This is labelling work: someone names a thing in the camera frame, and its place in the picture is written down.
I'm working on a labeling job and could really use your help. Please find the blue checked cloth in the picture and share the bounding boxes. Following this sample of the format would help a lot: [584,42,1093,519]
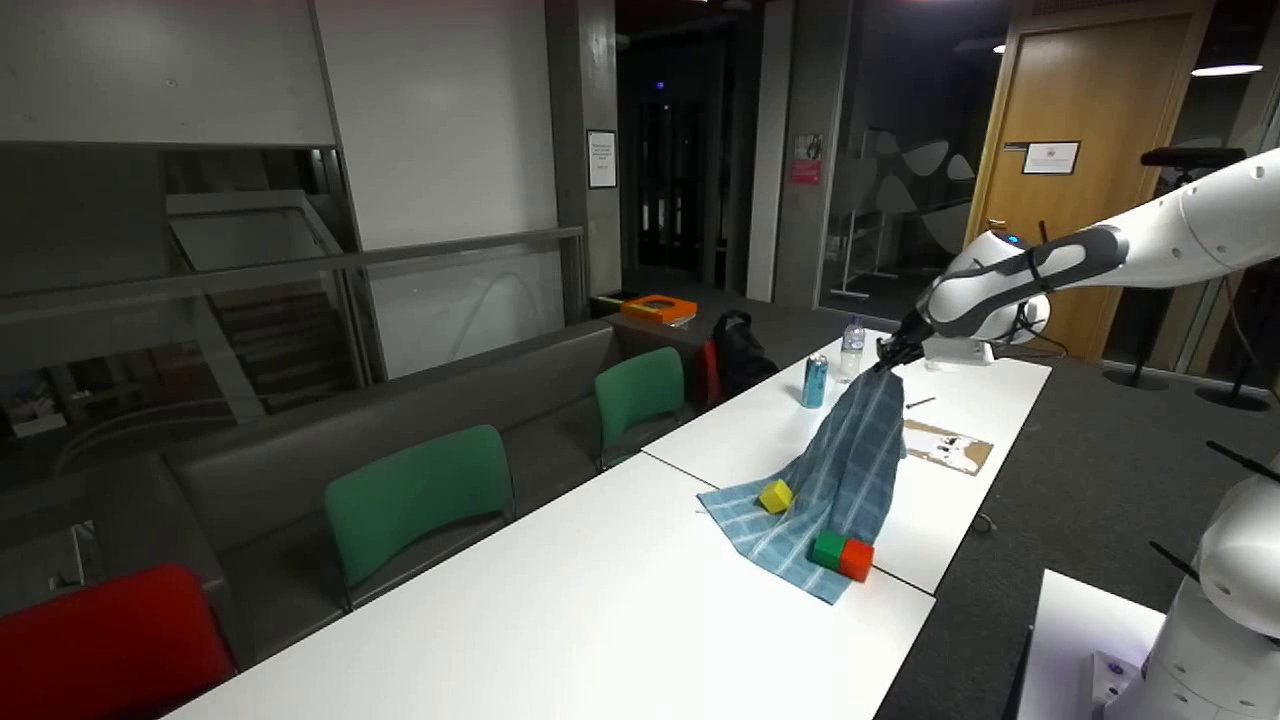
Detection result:
[697,358,911,609]

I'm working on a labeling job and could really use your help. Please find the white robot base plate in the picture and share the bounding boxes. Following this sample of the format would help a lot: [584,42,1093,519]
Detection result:
[1017,566,1174,720]

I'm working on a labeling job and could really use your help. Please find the clear drinking glass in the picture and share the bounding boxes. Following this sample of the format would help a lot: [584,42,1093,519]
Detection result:
[837,325,871,383]

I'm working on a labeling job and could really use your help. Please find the black backpack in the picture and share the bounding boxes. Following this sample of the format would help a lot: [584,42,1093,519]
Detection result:
[714,308,781,401]

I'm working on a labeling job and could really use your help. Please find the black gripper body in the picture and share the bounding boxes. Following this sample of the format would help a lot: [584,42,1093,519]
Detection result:
[871,312,940,371]

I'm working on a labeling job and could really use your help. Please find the green chair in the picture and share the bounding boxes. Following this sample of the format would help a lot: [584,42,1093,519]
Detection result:
[322,421,518,605]
[591,345,693,457]

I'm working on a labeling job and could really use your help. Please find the wooden door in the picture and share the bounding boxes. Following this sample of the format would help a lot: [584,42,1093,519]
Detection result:
[966,10,1197,364]

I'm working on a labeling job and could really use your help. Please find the ceiling light strip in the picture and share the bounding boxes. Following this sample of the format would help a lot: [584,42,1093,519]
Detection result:
[1187,56,1267,80]

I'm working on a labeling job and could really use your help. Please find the white door sign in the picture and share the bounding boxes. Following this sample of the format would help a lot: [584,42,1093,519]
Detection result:
[1019,137,1086,178]

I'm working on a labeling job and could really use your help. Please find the white wall notice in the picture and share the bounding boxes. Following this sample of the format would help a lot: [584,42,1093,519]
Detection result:
[584,126,620,192]

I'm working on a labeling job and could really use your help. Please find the brown torn paper sheet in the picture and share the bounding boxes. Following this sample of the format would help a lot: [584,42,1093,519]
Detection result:
[899,416,997,479]

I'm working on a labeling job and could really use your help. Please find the red and white notice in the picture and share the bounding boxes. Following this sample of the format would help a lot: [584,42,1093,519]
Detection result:
[788,126,833,192]

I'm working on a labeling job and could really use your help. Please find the red chair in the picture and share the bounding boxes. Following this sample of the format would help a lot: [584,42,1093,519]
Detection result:
[0,558,238,720]
[693,332,730,408]

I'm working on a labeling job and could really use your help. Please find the red wooden block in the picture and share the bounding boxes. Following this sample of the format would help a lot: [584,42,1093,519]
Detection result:
[837,536,878,587]

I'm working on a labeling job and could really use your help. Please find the grey metal handrail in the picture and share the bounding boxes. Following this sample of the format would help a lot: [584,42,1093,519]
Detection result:
[0,224,591,332]

